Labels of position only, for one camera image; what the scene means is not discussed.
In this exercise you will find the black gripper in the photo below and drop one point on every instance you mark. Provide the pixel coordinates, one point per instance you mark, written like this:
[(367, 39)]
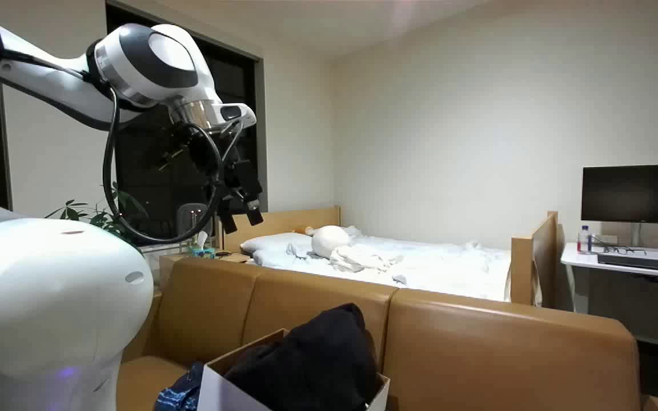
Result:
[(232, 180)]

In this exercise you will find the black hoodie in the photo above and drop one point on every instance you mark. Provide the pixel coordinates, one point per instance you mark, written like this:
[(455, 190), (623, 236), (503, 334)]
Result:
[(325, 363)]

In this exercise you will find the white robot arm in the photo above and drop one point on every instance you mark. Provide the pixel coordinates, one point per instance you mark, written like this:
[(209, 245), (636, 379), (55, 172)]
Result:
[(73, 295)]

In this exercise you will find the white cardboard box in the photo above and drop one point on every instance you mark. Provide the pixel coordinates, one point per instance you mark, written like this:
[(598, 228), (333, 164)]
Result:
[(217, 393)]

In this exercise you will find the tan leather couch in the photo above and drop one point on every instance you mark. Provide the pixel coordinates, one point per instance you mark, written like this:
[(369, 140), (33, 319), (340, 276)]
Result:
[(442, 351)]

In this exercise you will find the glass dome jar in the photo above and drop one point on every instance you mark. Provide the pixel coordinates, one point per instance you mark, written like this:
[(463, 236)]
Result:
[(189, 217)]

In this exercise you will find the wooden bed with white sheets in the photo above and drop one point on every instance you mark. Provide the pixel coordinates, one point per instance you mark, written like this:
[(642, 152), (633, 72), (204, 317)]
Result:
[(454, 268)]

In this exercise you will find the round white pillow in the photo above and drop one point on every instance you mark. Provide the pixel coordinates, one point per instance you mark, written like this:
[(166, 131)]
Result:
[(331, 238)]

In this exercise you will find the green houseplant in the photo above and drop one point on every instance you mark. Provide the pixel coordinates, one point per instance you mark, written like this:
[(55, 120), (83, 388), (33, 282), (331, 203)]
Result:
[(101, 216)]

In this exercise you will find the blue patterned cloth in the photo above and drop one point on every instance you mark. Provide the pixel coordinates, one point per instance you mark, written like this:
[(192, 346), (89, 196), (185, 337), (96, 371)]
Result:
[(183, 393)]

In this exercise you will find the water bottle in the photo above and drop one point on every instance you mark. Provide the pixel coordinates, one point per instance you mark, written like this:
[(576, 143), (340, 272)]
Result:
[(586, 240)]

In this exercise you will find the black keyboard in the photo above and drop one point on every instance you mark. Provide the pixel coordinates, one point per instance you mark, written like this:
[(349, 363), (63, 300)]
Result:
[(628, 261)]

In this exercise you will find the black computer monitor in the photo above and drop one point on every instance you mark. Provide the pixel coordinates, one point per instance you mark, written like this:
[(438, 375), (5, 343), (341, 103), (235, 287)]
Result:
[(620, 194)]

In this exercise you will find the white desk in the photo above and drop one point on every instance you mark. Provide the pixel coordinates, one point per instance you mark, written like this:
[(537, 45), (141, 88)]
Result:
[(615, 290)]

